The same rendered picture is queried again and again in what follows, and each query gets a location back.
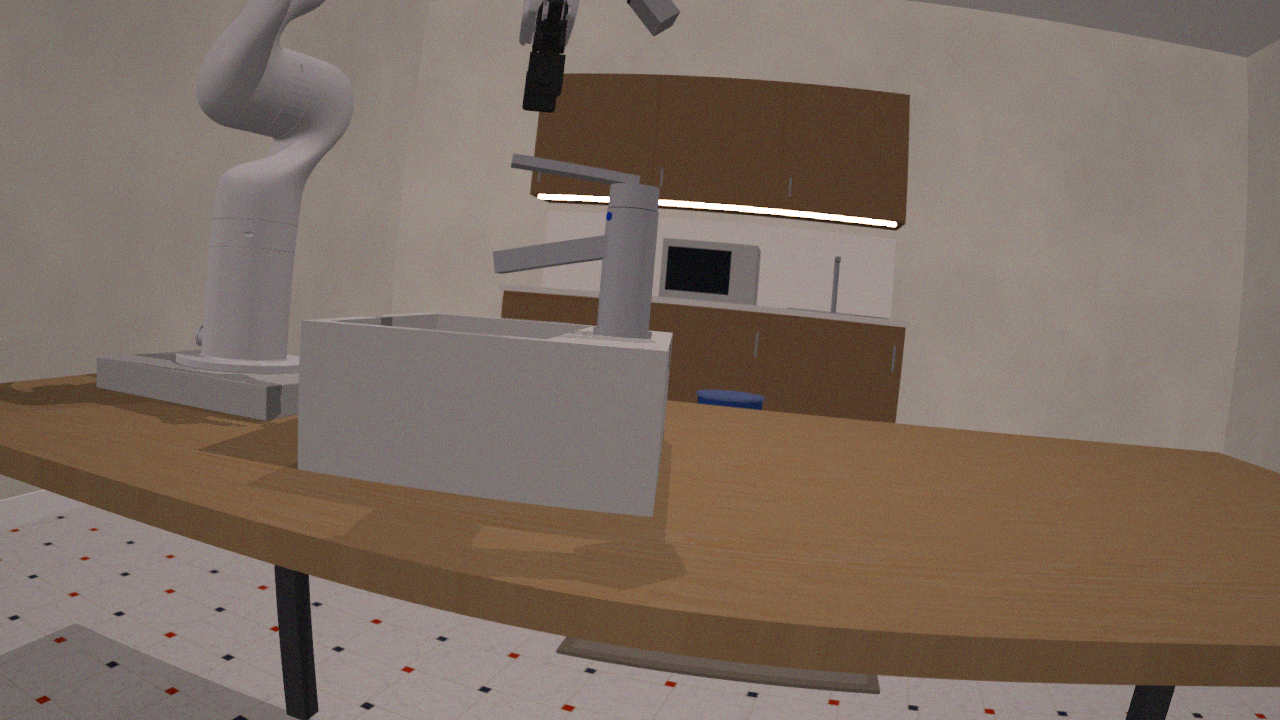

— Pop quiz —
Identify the grey sink basin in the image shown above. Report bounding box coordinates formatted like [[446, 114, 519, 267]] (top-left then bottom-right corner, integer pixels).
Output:
[[298, 313, 673, 518]]

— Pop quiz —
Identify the grey mixer tap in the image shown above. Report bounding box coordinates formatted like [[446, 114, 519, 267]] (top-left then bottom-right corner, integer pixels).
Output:
[[493, 154, 660, 340]]

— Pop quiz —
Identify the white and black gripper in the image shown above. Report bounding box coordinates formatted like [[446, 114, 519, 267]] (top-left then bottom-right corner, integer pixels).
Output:
[[518, 0, 580, 111]]

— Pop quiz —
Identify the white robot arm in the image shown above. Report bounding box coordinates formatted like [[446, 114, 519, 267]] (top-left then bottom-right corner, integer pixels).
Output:
[[175, 0, 355, 374]]

